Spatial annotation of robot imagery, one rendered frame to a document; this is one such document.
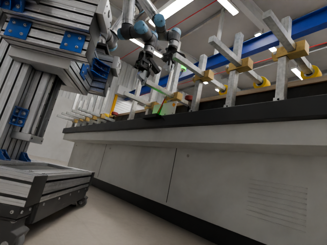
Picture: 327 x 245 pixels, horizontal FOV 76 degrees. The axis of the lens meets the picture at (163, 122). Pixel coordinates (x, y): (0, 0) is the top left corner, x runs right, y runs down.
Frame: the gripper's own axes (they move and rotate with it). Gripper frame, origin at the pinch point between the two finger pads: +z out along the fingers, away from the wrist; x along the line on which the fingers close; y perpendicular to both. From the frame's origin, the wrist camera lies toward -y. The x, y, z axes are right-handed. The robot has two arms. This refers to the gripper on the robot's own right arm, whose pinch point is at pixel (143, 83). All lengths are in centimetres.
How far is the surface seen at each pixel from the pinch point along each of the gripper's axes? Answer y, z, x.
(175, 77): -25.7, -17.1, -2.1
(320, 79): -46, -6, 80
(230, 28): -389, -416, -245
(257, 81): -44, -10, 50
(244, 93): -46, -5, 42
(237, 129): -27, 23, 52
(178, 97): -26.0, -0.3, 5.1
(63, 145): -156, 24, -766
